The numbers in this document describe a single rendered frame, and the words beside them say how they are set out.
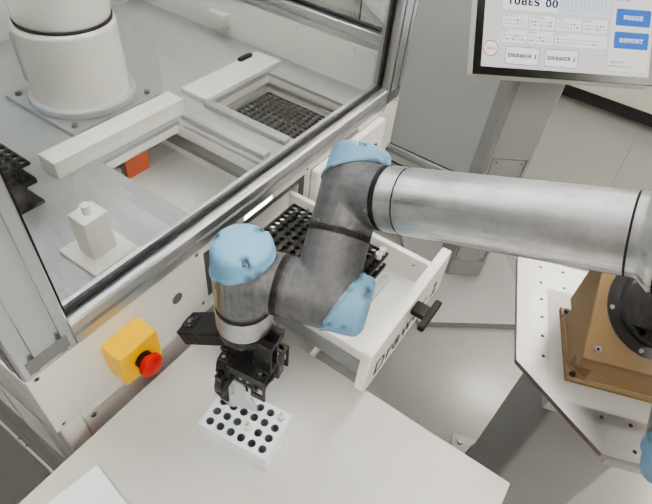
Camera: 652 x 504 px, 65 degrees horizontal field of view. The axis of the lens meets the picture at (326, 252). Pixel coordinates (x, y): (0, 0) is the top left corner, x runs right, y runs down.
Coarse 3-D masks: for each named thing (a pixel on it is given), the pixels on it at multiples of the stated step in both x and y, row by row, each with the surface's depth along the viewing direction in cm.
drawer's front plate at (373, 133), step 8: (376, 120) 123; (384, 120) 123; (368, 128) 120; (376, 128) 122; (384, 128) 126; (360, 136) 117; (368, 136) 120; (376, 136) 124; (320, 168) 108; (312, 176) 108; (320, 176) 108; (312, 184) 109; (312, 192) 111; (312, 200) 112
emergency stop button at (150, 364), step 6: (150, 354) 77; (156, 354) 77; (144, 360) 76; (150, 360) 76; (156, 360) 77; (162, 360) 78; (144, 366) 76; (150, 366) 76; (156, 366) 78; (144, 372) 76; (150, 372) 77; (156, 372) 79
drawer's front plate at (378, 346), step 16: (448, 256) 93; (432, 272) 89; (416, 288) 86; (432, 288) 95; (400, 304) 84; (400, 320) 82; (384, 336) 79; (400, 336) 89; (368, 352) 77; (384, 352) 83; (368, 368) 78; (368, 384) 85
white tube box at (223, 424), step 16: (256, 400) 84; (208, 416) 81; (224, 416) 82; (240, 416) 82; (256, 416) 83; (272, 416) 82; (288, 416) 82; (208, 432) 80; (224, 432) 79; (240, 432) 80; (256, 432) 81; (272, 432) 80; (240, 448) 78; (256, 448) 78; (272, 448) 78; (256, 464) 80
